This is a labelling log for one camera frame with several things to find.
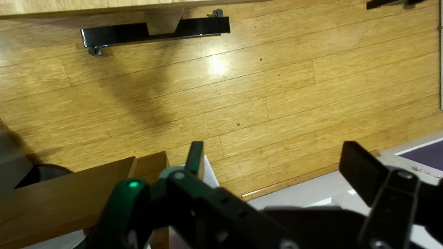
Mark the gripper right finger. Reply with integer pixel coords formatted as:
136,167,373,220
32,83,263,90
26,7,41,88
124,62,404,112
338,141,443,249

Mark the black desk foot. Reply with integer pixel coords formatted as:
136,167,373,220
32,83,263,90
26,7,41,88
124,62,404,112
80,9,231,56
366,0,427,10

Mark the white cabinet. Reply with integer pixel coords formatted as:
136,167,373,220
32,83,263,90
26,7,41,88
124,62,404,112
204,131,443,249

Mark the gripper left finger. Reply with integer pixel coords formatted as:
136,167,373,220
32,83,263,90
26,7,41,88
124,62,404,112
89,141,295,249

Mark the wooden drawer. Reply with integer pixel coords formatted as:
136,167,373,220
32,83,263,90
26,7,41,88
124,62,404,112
0,151,171,249

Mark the dark round bin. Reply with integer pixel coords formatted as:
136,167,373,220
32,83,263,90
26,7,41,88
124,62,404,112
14,164,74,190

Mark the wooden desk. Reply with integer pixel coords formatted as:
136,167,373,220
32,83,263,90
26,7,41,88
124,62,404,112
0,0,267,20

